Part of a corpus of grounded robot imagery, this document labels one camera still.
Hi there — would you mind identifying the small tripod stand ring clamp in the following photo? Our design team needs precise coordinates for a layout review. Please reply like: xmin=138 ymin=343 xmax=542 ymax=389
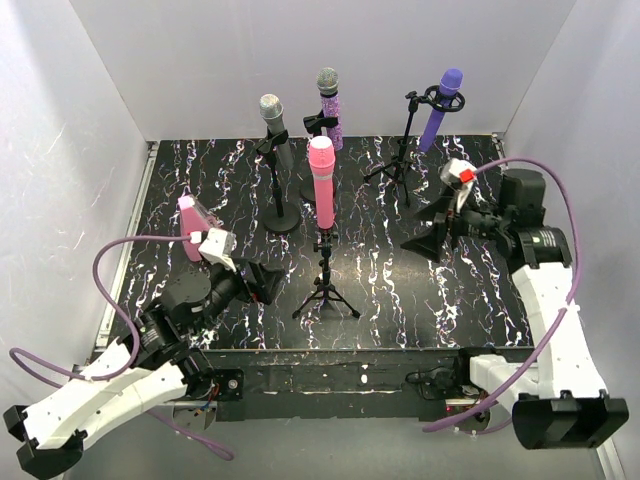
xmin=291 ymin=229 xmax=361 ymax=319

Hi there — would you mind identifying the round base stand with scissor clamp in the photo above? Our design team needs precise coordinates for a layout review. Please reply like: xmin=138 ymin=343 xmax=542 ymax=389
xmin=256 ymin=130 xmax=301 ymax=235

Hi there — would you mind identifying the pink microphone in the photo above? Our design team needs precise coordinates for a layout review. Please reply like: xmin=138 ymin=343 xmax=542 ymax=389
xmin=309 ymin=136 xmax=336 ymax=229

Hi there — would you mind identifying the round base stand with clip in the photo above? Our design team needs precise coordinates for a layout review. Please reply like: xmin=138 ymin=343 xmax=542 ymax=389
xmin=299 ymin=111 xmax=338 ymax=205

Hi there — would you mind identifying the purple glitter microphone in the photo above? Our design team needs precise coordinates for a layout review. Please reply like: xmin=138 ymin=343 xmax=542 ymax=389
xmin=316 ymin=67 xmax=343 ymax=151

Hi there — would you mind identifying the silver microphone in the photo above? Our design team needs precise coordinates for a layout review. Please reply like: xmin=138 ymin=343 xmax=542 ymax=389
xmin=259 ymin=94 xmax=294 ymax=170

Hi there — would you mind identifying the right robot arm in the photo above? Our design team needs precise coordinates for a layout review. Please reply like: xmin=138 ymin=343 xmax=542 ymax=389
xmin=402 ymin=163 xmax=629 ymax=450

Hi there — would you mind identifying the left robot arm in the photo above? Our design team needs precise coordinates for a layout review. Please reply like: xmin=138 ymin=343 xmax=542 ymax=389
xmin=3 ymin=259 xmax=285 ymax=479

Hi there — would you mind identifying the tall tripod microphone stand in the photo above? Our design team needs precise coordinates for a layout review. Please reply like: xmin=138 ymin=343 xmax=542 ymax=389
xmin=362 ymin=84 xmax=469 ymax=207

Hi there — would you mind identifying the pink microphone case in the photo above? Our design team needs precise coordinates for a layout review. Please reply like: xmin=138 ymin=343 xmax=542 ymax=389
xmin=178 ymin=194 xmax=220 ymax=236

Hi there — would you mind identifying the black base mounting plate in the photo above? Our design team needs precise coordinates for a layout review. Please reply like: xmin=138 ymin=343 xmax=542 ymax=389
xmin=170 ymin=349 xmax=485 ymax=427

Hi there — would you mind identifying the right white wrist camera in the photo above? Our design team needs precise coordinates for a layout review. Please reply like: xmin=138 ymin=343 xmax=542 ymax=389
xmin=440 ymin=158 xmax=476 ymax=213

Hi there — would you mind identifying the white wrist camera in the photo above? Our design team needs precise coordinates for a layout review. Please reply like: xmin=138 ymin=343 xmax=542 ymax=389
xmin=190 ymin=227 xmax=237 ymax=273
xmin=440 ymin=158 xmax=476 ymax=213

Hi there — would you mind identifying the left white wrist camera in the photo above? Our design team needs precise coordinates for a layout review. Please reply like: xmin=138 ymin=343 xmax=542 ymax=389
xmin=190 ymin=227 xmax=237 ymax=273

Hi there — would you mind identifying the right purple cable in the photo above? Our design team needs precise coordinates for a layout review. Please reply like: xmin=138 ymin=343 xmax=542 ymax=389
xmin=422 ymin=157 xmax=585 ymax=434

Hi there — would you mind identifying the purple cable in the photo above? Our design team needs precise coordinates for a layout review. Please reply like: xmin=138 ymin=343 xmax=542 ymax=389
xmin=9 ymin=234 xmax=236 ymax=461
xmin=422 ymin=157 xmax=585 ymax=434

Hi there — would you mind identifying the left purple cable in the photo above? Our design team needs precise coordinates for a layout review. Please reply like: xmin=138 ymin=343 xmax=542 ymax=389
xmin=9 ymin=234 xmax=236 ymax=461

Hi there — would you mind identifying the aluminium rail frame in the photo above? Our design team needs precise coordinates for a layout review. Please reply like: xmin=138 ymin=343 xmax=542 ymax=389
xmin=116 ymin=137 xmax=629 ymax=450

